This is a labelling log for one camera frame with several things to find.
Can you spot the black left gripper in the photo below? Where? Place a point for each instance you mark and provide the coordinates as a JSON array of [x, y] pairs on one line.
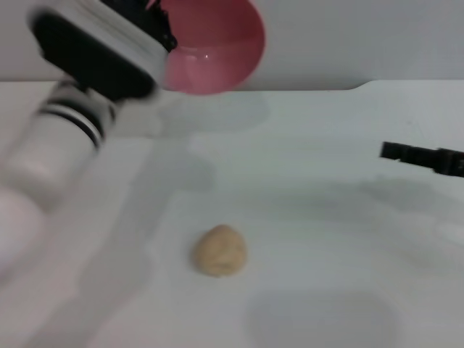
[[145, 14]]

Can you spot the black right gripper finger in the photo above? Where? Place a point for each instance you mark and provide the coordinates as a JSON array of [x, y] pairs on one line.
[[417, 156]]

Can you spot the pink plastic bowl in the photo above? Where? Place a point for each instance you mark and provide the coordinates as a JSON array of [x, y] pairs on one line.
[[221, 58]]

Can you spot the round egg yolk pastry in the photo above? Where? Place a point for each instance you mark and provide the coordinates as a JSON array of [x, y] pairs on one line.
[[220, 252]]

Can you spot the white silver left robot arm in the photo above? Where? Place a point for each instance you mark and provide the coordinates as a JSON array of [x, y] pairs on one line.
[[47, 159]]

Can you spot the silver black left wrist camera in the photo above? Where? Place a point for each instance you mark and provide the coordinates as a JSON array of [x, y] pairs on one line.
[[94, 58]]

